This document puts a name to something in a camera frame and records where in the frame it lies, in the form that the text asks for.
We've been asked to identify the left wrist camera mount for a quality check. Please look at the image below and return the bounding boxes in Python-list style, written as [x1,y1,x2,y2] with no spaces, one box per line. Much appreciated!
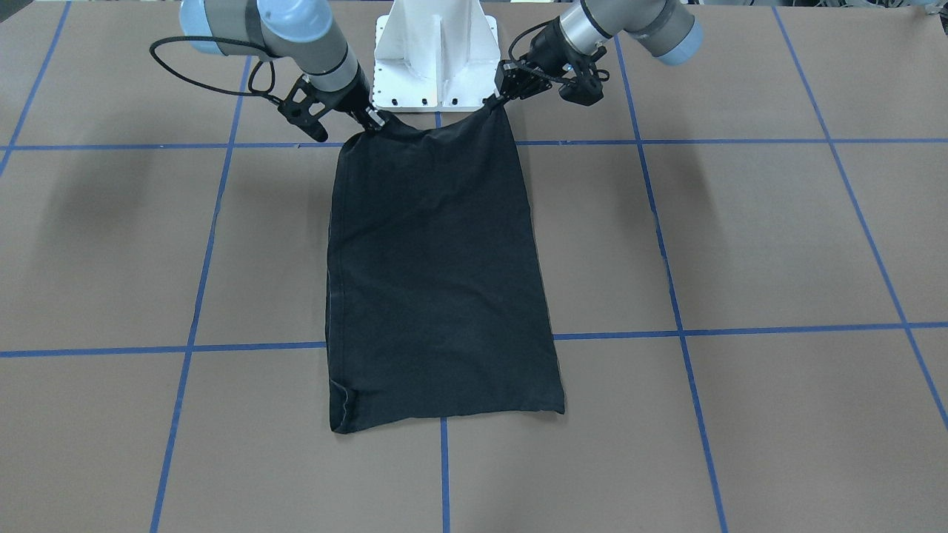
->
[558,63,612,106]

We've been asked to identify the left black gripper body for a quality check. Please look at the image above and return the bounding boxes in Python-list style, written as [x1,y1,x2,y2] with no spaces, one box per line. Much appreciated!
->
[495,19,582,101]

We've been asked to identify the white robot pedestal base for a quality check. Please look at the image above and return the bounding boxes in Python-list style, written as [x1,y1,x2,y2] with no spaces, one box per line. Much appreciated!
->
[370,1,501,113]

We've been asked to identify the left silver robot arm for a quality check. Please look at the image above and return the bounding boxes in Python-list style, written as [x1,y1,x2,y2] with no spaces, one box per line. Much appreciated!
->
[487,1,704,106]

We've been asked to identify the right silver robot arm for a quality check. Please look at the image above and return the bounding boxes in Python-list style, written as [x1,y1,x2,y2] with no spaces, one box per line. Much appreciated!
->
[178,1,385,142]

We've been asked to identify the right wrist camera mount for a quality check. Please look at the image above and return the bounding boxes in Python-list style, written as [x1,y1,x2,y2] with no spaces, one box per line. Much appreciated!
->
[277,74,330,143]

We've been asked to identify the black graphic t-shirt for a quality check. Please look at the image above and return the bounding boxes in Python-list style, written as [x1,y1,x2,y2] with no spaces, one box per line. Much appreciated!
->
[325,104,566,433]

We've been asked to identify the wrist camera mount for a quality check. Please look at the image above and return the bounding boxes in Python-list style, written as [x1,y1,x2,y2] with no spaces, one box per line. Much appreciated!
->
[277,74,330,143]
[558,63,612,106]

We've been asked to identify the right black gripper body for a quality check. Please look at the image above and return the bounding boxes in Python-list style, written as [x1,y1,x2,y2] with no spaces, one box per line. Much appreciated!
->
[317,70,387,131]

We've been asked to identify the braided black cable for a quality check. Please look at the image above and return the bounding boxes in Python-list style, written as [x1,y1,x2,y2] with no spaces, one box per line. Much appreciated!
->
[506,21,593,82]

